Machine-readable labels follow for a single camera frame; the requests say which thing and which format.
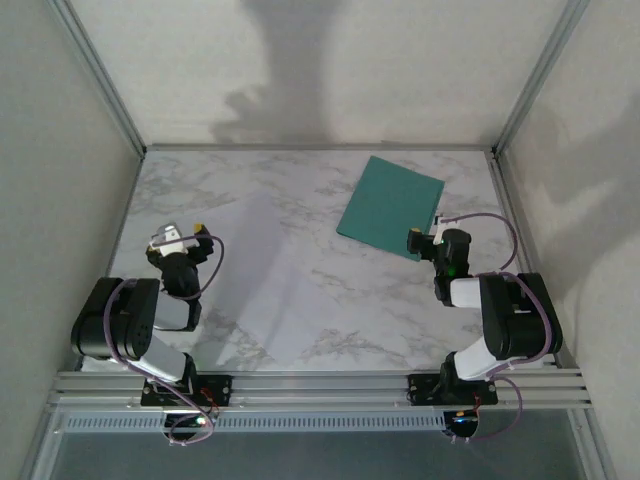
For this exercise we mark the aluminium frame post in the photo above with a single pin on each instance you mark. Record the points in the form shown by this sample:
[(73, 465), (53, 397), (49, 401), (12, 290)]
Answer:
[(538, 75), (98, 75)]

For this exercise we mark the aluminium side rail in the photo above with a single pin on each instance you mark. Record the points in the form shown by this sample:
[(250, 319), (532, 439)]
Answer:
[(524, 250)]

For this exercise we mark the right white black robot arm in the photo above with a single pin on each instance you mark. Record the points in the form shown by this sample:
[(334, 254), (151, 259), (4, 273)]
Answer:
[(515, 320)]

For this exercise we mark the aluminium back rail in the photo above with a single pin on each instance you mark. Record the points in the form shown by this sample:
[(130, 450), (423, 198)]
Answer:
[(320, 147)]

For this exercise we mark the LED circuit board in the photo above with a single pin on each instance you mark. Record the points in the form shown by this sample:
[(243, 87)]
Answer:
[(462, 422), (200, 421)]

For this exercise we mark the green paper folder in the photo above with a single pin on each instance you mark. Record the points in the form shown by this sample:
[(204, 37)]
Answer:
[(390, 210)]

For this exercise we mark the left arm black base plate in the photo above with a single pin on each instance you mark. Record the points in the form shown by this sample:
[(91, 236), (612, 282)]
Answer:
[(220, 390)]

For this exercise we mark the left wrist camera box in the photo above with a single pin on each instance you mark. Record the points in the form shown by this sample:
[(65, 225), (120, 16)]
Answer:
[(167, 236)]

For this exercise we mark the aluminium front rail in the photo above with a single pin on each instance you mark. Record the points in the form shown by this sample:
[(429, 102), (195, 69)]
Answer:
[(325, 387)]

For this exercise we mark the aluminium frame leg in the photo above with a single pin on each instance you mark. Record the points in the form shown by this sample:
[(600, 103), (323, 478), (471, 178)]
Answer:
[(597, 450), (40, 450)]

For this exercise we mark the white file sheet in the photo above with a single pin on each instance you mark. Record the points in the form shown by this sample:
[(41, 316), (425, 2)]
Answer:
[(250, 250)]

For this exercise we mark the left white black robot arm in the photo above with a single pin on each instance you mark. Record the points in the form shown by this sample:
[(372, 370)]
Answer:
[(120, 325)]

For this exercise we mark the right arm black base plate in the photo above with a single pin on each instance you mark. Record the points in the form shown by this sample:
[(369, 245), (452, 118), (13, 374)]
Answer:
[(422, 390)]

